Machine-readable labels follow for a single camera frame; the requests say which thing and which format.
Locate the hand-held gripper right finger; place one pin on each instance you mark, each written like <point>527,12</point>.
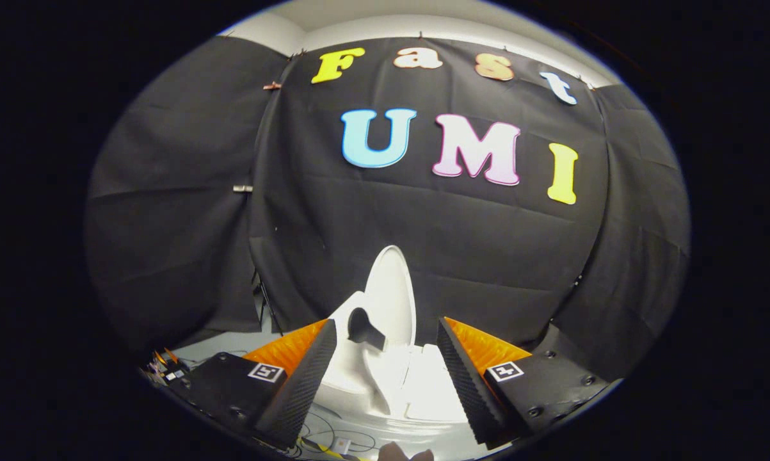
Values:
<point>468,384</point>

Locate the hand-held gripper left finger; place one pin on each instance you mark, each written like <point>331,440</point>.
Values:
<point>304,384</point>

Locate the white toilet lid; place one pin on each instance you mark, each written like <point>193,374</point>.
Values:
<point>391,294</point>

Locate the white toilet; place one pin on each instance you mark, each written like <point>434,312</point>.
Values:
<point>346,374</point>

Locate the small white adapter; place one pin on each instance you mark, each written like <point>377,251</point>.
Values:
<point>340,444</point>

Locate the black stand legs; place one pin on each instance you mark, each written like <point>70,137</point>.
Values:
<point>266,301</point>

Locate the orange and yellow clutter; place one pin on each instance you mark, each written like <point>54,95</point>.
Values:
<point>167,365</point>

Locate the black backdrop cloth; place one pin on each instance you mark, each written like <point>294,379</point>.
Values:
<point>423,230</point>

